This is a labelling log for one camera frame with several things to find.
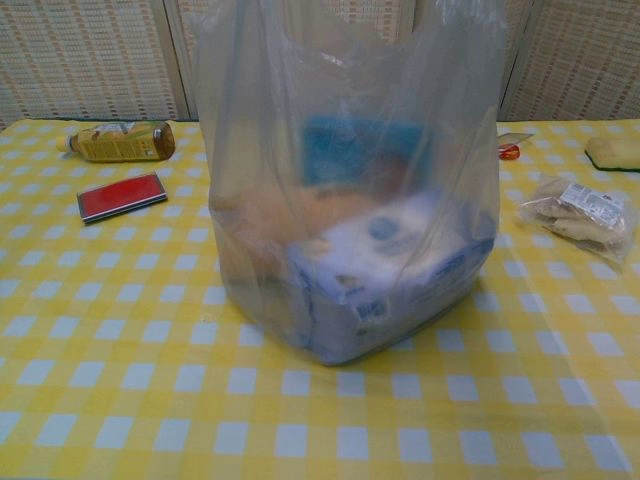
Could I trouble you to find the yellow label tea bottle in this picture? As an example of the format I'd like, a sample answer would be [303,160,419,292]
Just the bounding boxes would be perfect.
[55,121,177,164]

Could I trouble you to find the clear badge holder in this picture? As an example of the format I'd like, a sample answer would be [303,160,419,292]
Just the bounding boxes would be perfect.
[496,130,537,148]

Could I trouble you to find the flat red box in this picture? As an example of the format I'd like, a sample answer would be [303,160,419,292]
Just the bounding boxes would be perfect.
[76,170,169,225]

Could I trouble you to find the yellow sponge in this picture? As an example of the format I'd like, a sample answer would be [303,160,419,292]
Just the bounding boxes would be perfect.
[584,135,640,174]

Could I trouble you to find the beige woven folding screen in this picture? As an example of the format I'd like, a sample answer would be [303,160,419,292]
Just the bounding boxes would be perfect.
[0,0,640,124]

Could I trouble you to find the blue box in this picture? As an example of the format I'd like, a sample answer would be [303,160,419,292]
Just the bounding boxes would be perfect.
[301,115,427,187]

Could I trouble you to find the white blue tissue package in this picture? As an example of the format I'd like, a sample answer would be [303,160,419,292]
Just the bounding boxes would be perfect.
[286,191,496,352]

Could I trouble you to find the yellow white checked tablecloth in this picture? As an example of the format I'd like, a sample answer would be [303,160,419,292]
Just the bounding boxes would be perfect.
[0,118,640,480]

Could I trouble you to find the clear plastic bag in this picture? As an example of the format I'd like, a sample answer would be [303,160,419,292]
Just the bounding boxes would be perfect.
[192,0,502,367]

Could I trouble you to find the clear packet of snacks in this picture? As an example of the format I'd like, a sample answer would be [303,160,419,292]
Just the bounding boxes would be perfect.
[517,174,629,267]

